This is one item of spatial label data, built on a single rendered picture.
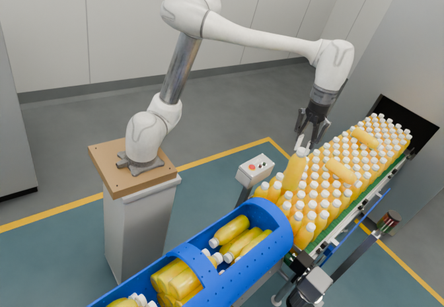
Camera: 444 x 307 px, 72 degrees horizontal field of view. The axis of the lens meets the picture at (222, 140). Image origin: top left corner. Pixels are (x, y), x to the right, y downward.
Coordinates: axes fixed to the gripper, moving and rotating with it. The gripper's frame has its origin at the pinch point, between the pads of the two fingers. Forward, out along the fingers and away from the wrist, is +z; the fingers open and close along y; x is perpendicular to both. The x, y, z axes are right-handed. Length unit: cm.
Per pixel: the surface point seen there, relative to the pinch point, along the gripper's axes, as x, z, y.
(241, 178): 8, 43, -29
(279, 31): 337, 45, -235
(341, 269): 34, 77, 33
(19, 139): -61, 73, -165
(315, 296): 5, 74, 31
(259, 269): -31, 38, 14
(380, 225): 31, 36, 37
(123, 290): -71, 44, -14
